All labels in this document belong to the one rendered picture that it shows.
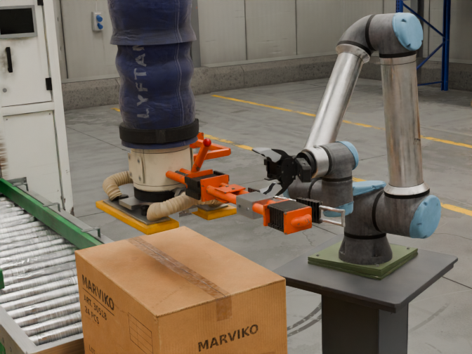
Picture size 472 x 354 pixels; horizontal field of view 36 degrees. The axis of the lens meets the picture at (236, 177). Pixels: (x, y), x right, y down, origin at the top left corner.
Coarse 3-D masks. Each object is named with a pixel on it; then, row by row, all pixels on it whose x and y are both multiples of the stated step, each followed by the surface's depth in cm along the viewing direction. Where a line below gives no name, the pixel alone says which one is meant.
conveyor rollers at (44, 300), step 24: (0, 216) 413; (24, 216) 412; (0, 240) 371; (24, 240) 369; (48, 240) 374; (0, 264) 343; (24, 264) 341; (48, 264) 338; (72, 264) 335; (24, 288) 314; (48, 288) 311; (72, 288) 308; (24, 312) 288; (48, 312) 285; (72, 312) 289; (48, 336) 266; (72, 336) 263
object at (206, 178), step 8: (192, 176) 194; (200, 176) 195; (208, 176) 195; (216, 176) 189; (224, 176) 191; (192, 184) 189; (200, 184) 188; (208, 184) 188; (216, 184) 190; (192, 192) 190; (200, 192) 188; (208, 200) 189
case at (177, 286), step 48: (144, 240) 241; (192, 240) 239; (96, 288) 222; (144, 288) 203; (192, 288) 201; (240, 288) 200; (96, 336) 230; (144, 336) 195; (192, 336) 192; (240, 336) 201
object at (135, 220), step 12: (96, 204) 222; (108, 204) 218; (120, 204) 216; (120, 216) 208; (132, 216) 205; (144, 216) 204; (168, 216) 205; (144, 228) 196; (156, 228) 196; (168, 228) 198
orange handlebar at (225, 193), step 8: (192, 144) 246; (200, 144) 242; (216, 144) 237; (208, 152) 226; (216, 152) 227; (224, 152) 228; (168, 176) 204; (176, 176) 200; (184, 176) 198; (184, 184) 198; (224, 184) 189; (232, 184) 187; (208, 192) 187; (216, 192) 184; (224, 192) 181; (232, 192) 185; (240, 192) 182; (248, 192) 181; (224, 200) 182; (232, 200) 178; (272, 200) 173; (256, 208) 170; (304, 216) 160; (296, 224) 160; (304, 224) 160
